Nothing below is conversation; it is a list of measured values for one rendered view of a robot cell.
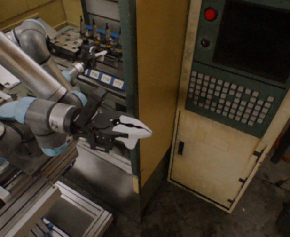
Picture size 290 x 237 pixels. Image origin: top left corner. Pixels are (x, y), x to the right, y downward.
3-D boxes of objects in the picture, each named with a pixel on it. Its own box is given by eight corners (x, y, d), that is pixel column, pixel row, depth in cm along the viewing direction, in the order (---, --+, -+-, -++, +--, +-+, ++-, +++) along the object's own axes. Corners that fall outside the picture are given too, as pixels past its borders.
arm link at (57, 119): (63, 97, 64) (44, 115, 58) (78, 100, 63) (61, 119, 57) (67, 119, 69) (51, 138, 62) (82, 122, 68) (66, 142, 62)
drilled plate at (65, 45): (75, 57, 199) (74, 51, 195) (50, 48, 209) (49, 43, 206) (94, 45, 213) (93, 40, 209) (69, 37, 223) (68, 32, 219)
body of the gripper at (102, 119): (121, 135, 66) (82, 126, 69) (121, 110, 61) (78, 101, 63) (111, 154, 60) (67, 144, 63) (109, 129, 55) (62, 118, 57)
